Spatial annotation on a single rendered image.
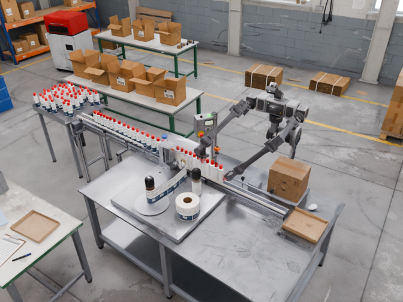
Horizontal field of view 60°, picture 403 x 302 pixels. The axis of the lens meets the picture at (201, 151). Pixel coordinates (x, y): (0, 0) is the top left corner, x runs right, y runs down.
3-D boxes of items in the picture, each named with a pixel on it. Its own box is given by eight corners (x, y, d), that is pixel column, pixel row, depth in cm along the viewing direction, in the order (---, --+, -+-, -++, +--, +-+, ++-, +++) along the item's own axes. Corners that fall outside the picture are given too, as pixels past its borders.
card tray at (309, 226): (281, 227, 293) (282, 223, 290) (294, 209, 310) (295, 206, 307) (315, 244, 278) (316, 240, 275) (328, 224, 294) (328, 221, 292)
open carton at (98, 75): (84, 84, 548) (80, 61, 527) (104, 74, 580) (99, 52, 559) (104, 89, 533) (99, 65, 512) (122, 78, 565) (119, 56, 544)
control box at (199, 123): (194, 132, 331) (193, 114, 320) (211, 129, 335) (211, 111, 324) (197, 138, 323) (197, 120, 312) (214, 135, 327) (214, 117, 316)
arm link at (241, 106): (250, 104, 296) (241, 96, 297) (239, 116, 297) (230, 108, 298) (249, 110, 340) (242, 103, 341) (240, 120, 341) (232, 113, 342)
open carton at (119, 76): (105, 90, 529) (101, 66, 508) (125, 79, 561) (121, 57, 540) (125, 96, 513) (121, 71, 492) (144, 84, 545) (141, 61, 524)
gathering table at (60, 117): (49, 161, 514) (31, 104, 461) (84, 142, 555) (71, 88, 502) (80, 180, 478) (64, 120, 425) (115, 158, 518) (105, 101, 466)
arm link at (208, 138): (243, 113, 303) (233, 105, 304) (244, 111, 297) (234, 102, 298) (208, 148, 294) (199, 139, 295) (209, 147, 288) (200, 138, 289)
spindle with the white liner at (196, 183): (189, 196, 318) (188, 169, 301) (195, 190, 324) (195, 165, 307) (197, 200, 314) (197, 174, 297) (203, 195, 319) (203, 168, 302)
